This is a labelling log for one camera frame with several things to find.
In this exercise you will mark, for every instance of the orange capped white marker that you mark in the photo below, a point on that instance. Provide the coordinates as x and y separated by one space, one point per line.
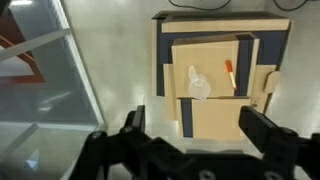
229 66

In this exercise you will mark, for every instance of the clear plastic measuring cup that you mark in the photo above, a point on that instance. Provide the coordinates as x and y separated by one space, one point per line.
200 88

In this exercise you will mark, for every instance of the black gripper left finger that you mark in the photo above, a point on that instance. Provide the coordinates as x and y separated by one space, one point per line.
100 150

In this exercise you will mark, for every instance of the large cardboard box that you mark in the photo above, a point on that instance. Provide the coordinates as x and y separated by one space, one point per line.
216 24

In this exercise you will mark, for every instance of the flat cardboard box dark tape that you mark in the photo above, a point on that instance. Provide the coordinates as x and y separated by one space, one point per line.
154 66

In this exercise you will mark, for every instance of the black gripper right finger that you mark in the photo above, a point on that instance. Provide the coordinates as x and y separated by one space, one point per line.
283 150

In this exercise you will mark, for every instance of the small cardboard box dark tape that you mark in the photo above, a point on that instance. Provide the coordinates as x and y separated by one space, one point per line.
216 116

